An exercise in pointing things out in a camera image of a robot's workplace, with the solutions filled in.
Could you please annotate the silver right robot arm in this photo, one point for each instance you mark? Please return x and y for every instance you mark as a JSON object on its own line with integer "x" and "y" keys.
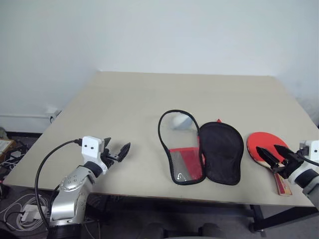
{"x": 311, "y": 191}

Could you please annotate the black metal table frame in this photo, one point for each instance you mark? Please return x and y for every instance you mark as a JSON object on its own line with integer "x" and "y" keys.
{"x": 286, "y": 216}

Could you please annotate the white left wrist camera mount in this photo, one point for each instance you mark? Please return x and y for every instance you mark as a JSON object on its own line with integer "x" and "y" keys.
{"x": 90, "y": 147}

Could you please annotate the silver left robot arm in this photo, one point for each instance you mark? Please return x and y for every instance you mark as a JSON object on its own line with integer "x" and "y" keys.
{"x": 67, "y": 196}

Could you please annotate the white power strip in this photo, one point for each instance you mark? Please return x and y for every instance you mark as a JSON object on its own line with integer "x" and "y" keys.
{"x": 31, "y": 211}

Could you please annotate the black clear paddle case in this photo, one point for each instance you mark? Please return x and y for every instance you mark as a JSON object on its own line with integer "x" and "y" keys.
{"x": 221, "y": 154}

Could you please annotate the white wall socket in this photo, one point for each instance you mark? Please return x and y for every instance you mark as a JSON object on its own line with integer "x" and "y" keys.
{"x": 51, "y": 112}

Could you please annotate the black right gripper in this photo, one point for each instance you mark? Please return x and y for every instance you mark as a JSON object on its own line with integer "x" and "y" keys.
{"x": 289, "y": 165}

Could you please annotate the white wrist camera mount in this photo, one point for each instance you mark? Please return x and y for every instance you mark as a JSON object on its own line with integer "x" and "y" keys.
{"x": 312, "y": 149}
{"x": 90, "y": 147}

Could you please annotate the brown cardboard box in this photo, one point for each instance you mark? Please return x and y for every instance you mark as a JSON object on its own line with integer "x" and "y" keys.
{"x": 5, "y": 147}

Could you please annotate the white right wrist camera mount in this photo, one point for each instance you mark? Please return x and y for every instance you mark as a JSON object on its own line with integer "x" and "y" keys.
{"x": 312, "y": 149}

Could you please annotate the red table tennis paddle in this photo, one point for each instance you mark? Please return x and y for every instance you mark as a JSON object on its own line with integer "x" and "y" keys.
{"x": 259, "y": 142}

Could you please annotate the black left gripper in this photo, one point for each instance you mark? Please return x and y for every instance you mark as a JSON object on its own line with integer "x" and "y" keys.
{"x": 109, "y": 157}

